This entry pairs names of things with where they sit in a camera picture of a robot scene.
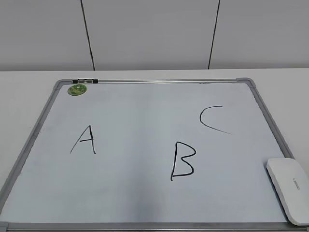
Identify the white board eraser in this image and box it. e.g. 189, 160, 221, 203
267, 158, 309, 226

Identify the black marker on board frame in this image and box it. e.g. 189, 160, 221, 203
72, 78, 98, 84

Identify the white board with grey frame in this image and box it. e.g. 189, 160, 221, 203
0, 78, 309, 232

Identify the green round magnet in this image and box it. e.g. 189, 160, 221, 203
68, 84, 87, 96

